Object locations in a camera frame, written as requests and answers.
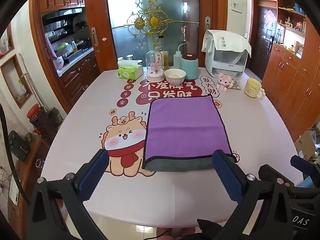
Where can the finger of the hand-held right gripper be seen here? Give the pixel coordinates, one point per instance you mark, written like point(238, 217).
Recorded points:
point(303, 165)
point(266, 171)

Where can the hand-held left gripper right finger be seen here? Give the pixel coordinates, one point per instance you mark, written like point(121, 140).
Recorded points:
point(228, 177)

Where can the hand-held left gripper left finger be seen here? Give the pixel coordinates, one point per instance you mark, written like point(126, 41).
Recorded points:
point(93, 173)

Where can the grey towel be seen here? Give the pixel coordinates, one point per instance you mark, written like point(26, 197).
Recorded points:
point(180, 166)

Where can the purple towel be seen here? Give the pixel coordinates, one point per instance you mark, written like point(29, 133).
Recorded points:
point(185, 125)

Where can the cardboard box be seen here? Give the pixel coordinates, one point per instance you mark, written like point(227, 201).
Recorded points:
point(306, 143)

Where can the printed cartoon tablecloth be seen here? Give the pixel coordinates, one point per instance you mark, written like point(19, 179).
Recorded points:
point(175, 197)

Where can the wooden side table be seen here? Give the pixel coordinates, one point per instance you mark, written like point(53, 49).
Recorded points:
point(27, 175)

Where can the red-lidded jar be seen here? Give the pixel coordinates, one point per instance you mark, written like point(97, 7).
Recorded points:
point(40, 122)

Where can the black bag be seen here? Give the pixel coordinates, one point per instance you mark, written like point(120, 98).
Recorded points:
point(18, 146)

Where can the yellow mug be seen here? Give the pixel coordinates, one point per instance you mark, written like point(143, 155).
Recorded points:
point(252, 88)

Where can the wooden cabinet with shelves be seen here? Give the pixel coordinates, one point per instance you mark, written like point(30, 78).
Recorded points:
point(292, 80)

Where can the small patterned packet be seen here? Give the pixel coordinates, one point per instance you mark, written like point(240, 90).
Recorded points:
point(236, 85)

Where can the pink plush toy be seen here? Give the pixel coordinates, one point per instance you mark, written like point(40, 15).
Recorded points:
point(224, 80)

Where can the green tissue box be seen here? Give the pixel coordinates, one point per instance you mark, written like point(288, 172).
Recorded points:
point(130, 71)

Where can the white countertop appliance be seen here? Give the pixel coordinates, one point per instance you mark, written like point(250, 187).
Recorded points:
point(225, 66)

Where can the white bowl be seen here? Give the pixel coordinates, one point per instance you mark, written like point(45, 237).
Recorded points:
point(175, 78)

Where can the small lidded jar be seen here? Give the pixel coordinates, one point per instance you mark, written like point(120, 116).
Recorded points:
point(129, 57)
point(120, 62)

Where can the teal container with brown lid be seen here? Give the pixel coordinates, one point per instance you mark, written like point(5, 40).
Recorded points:
point(189, 67)

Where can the pink hanging cloth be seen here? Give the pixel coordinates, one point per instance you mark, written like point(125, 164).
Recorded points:
point(56, 57)

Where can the glass dome with pink figure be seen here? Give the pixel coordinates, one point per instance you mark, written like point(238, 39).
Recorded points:
point(154, 65)

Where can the dark entry door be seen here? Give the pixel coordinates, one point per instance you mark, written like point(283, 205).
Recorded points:
point(263, 45)

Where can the yellow kitchen bottle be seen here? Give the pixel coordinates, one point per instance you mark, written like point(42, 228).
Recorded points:
point(73, 47)

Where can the clear squeeze bottle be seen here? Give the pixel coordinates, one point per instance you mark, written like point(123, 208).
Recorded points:
point(177, 58)

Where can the white cloth cover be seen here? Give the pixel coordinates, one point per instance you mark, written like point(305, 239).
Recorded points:
point(225, 40)

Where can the tall bottle with yellow liquid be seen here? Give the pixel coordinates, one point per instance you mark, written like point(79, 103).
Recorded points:
point(165, 55)

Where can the red door decoration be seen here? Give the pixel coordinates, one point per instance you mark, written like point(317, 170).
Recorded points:
point(269, 17)

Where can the gold door ornament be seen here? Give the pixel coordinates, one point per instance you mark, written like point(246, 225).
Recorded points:
point(153, 21)

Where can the glass sliding door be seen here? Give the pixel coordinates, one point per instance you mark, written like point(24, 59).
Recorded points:
point(120, 10)

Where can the wooden wall niche frame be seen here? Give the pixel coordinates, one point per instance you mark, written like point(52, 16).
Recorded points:
point(15, 80)

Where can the white wall switch panel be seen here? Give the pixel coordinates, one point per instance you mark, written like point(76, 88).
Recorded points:
point(236, 5)

